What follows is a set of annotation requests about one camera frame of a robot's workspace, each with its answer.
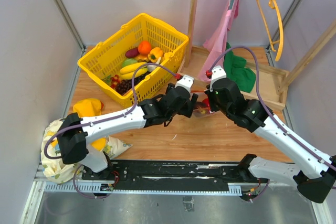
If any yellow clothes hanger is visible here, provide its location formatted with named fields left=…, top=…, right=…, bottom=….
left=252, top=0, right=288, bottom=62

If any dark grape bunch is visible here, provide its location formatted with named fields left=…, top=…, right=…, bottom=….
left=115, top=72, right=149, bottom=95

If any green cloth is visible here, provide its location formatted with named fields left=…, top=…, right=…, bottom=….
left=223, top=51, right=256, bottom=93

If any orange fruit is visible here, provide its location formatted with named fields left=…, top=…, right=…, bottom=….
left=138, top=40, right=152, bottom=55

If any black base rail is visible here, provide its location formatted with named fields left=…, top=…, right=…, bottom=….
left=81, top=159, right=259, bottom=194

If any pink shirt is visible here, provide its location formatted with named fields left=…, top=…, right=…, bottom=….
left=197, top=0, right=239, bottom=82

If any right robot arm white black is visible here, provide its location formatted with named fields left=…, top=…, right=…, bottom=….
left=205, top=78, right=335, bottom=203

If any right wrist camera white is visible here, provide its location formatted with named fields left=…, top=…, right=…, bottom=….
left=206, top=65, right=227, bottom=82

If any white garlic bulb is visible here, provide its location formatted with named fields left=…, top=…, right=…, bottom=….
left=147, top=57, right=162, bottom=72

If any yellow bell pepper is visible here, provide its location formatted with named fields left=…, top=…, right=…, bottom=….
left=148, top=47, right=163, bottom=62

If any orange mango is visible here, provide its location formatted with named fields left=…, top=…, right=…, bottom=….
left=134, top=54, right=149, bottom=62

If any yellow banana bunch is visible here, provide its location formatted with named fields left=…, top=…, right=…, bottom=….
left=120, top=62, right=148, bottom=80

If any red apple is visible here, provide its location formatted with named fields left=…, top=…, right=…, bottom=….
left=202, top=98, right=210, bottom=108

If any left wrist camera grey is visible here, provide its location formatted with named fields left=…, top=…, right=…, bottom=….
left=175, top=75, right=194, bottom=92

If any yellow plastic basket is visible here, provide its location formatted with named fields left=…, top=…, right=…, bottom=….
left=78, top=13, right=188, bottom=108

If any cherry sprig with leaves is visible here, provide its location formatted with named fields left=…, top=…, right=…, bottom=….
left=102, top=74, right=121, bottom=89

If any clear zip top bag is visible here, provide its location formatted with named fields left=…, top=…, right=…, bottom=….
left=191, top=89, right=215, bottom=118

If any green round fruit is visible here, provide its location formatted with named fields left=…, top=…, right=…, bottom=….
left=121, top=58, right=138, bottom=68

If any wooden clothes rack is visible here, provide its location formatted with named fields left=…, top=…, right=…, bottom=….
left=178, top=0, right=335, bottom=111

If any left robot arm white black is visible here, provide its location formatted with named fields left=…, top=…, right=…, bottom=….
left=57, top=84, right=198, bottom=180

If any purple sweet potato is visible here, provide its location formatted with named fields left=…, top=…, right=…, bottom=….
left=125, top=47, right=140, bottom=59

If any patterned yellow white cloth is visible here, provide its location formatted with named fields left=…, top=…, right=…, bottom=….
left=40, top=98, right=132, bottom=185

